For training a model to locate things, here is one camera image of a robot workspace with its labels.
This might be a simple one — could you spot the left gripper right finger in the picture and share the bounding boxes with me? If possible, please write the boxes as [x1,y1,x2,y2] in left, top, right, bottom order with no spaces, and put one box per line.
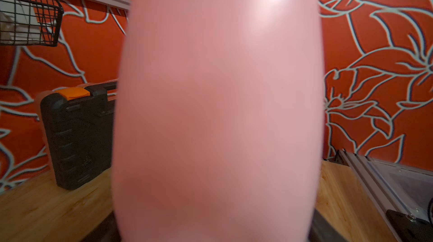
[308,209,347,242]

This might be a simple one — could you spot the black orange tool case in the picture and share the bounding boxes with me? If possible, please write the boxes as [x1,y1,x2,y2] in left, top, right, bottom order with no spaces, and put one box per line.
[35,80,117,190]

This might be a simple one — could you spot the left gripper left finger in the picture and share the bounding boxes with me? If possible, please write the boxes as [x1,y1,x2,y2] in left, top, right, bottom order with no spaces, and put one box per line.
[81,212,122,242]

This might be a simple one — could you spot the opaque pink spray bottle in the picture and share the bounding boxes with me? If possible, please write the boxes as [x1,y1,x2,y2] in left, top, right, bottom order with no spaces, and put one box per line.
[112,0,324,242]

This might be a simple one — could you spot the black wire basket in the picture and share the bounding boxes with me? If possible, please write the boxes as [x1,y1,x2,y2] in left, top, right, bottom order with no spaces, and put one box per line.
[1,0,64,47]

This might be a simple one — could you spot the white small box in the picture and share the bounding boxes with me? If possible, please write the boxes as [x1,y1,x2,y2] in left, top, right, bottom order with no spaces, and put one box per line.
[1,0,41,45]

